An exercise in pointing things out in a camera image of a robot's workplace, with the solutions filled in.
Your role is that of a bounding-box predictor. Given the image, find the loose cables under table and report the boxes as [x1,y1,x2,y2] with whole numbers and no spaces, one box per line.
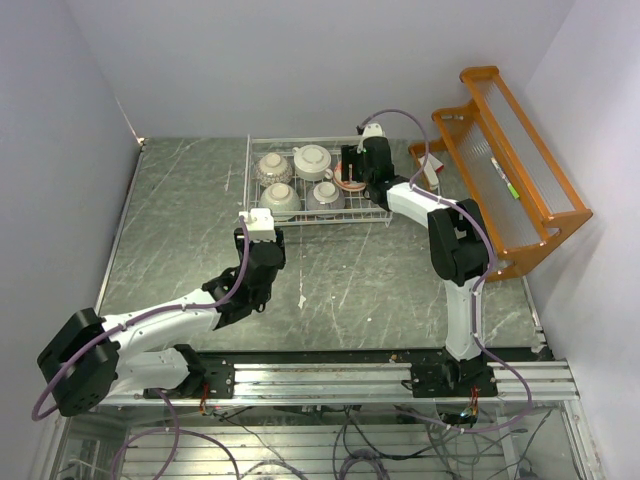
[109,399,566,480]

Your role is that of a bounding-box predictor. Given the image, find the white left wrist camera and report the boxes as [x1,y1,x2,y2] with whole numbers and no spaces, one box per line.
[239,208,276,242]

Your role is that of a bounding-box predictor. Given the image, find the white bowl red pattern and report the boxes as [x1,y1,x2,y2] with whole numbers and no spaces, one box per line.
[333,161,366,192]

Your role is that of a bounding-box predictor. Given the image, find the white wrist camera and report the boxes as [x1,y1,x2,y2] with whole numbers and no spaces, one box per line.
[357,122,386,153]
[239,208,276,242]

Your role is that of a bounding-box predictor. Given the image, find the white wire dish rack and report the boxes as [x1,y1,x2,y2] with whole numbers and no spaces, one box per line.
[243,135,393,227]

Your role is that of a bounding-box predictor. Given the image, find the aluminium mounting rail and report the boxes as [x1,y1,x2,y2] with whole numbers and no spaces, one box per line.
[114,360,581,401]

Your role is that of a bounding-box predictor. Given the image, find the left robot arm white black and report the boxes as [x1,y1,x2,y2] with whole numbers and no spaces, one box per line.
[32,226,286,420]

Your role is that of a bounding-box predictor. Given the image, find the brown patterned bowl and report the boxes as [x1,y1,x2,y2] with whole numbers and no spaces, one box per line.
[254,153,293,187]

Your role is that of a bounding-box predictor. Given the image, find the white red eraser block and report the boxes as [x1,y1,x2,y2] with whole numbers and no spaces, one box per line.
[418,153,444,191]

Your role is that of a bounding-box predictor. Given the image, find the marker pen on shelf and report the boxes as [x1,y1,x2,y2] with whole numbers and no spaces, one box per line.
[491,157,520,200]

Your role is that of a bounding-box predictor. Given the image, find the orange wooden shelf rack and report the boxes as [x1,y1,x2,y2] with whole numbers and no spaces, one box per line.
[408,66,592,281]

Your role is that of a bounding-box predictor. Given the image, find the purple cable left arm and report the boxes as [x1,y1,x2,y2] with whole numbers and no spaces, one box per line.
[31,223,253,421]

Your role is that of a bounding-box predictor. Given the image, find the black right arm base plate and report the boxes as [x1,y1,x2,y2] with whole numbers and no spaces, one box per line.
[404,358,498,398]

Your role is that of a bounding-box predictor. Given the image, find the pale green bowl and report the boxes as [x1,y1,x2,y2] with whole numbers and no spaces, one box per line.
[259,183,301,222]

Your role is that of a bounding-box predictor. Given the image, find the cream two-handled soup bowl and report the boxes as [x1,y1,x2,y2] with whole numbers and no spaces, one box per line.
[292,144,333,182]

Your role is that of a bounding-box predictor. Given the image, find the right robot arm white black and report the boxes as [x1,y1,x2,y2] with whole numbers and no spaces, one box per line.
[341,136,494,396]

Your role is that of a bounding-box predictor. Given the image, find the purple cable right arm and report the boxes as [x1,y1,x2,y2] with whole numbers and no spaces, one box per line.
[356,108,535,434]

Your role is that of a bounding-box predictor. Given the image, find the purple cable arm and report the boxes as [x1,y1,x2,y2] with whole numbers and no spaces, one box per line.
[31,223,253,421]
[356,108,535,434]

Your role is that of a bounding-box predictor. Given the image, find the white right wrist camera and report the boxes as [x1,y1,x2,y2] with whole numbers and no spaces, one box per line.
[357,122,386,153]

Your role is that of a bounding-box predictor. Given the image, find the grey striped bowl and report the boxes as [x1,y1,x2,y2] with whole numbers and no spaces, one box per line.
[306,181,346,216]

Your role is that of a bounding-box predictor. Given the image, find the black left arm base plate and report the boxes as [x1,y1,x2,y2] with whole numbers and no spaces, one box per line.
[143,359,235,399]

